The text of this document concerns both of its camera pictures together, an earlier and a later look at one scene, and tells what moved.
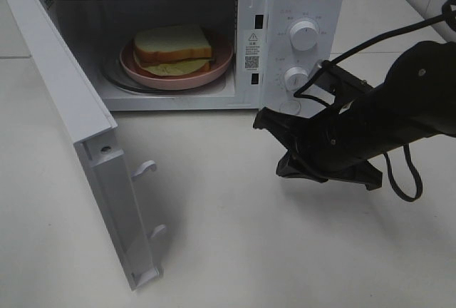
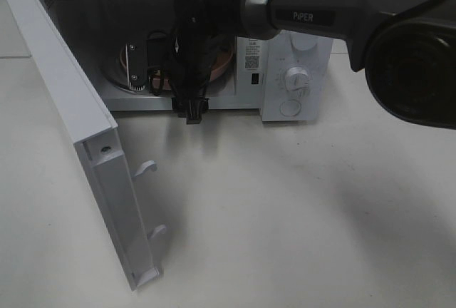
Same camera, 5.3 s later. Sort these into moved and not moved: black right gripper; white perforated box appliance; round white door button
Moved: black right gripper
Not moved: white perforated box appliance; round white door button
